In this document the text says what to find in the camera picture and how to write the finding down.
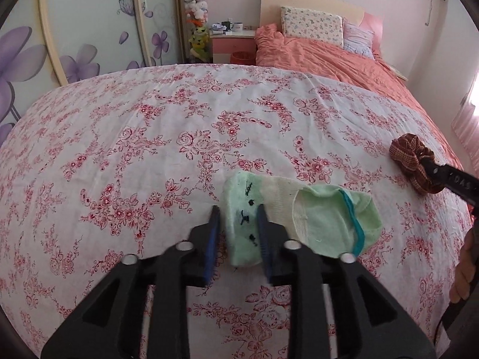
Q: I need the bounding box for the red plaid scrunchie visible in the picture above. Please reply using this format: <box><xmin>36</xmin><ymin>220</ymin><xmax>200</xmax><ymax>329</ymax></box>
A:
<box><xmin>389</xmin><ymin>133</ymin><xmax>444</xmax><ymax>195</ymax></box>

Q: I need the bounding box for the mint green sock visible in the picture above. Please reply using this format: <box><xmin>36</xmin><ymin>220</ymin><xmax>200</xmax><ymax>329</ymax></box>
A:
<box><xmin>222</xmin><ymin>171</ymin><xmax>383</xmax><ymax>267</ymax></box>

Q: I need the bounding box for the person right hand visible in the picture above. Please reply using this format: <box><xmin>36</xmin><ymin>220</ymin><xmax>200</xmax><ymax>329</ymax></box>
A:
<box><xmin>449</xmin><ymin>229</ymin><xmax>476</xmax><ymax>303</ymax></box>

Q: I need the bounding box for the pink window curtain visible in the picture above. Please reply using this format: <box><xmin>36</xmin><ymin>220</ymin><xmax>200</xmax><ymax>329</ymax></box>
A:
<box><xmin>451</xmin><ymin>75</ymin><xmax>479</xmax><ymax>168</ymax></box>

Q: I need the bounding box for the floral pink tablecloth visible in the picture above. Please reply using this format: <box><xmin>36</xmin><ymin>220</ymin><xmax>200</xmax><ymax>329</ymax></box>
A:
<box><xmin>1</xmin><ymin>65</ymin><xmax>471</xmax><ymax>354</ymax></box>

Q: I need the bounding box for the salmon pink duvet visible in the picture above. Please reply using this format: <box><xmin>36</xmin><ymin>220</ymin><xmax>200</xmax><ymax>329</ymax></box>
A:
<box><xmin>255</xmin><ymin>24</ymin><xmax>464</xmax><ymax>169</ymax></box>

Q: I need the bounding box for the striped pink pillow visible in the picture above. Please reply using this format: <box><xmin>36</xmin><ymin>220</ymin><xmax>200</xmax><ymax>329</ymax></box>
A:
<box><xmin>343</xmin><ymin>20</ymin><xmax>374</xmax><ymax>59</ymax></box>

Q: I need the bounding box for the red bin under nightstand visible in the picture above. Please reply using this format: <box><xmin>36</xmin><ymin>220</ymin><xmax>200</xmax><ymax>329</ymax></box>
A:
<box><xmin>230</xmin><ymin>51</ymin><xmax>256</xmax><ymax>66</ymax></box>

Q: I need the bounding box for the pink bedside table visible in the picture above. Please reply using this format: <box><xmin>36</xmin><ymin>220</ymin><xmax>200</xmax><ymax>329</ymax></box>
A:
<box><xmin>210</xmin><ymin>30</ymin><xmax>257</xmax><ymax>64</ymax></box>

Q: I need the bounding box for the floral cream pillow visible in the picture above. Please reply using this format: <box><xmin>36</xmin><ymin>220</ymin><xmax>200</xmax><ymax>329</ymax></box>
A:
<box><xmin>281</xmin><ymin>6</ymin><xmax>343</xmax><ymax>48</ymax></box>

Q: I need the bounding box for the white mug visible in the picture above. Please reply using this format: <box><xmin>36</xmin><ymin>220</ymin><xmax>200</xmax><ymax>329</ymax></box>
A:
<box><xmin>232</xmin><ymin>22</ymin><xmax>244</xmax><ymax>33</ymax></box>

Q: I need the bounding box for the beige wooden headboard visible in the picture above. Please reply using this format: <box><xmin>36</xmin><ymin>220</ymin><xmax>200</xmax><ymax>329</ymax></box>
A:
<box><xmin>260</xmin><ymin>0</ymin><xmax>385</xmax><ymax>57</ymax></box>

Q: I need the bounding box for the floral sliding wardrobe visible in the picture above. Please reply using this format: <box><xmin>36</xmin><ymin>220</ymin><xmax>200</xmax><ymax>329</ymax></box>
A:
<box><xmin>1</xmin><ymin>0</ymin><xmax>184</xmax><ymax>136</ymax></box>

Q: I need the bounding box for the plush toy display tube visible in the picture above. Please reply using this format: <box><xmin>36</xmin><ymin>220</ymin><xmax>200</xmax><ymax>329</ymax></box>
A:
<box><xmin>182</xmin><ymin>0</ymin><xmax>210</xmax><ymax>63</ymax></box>

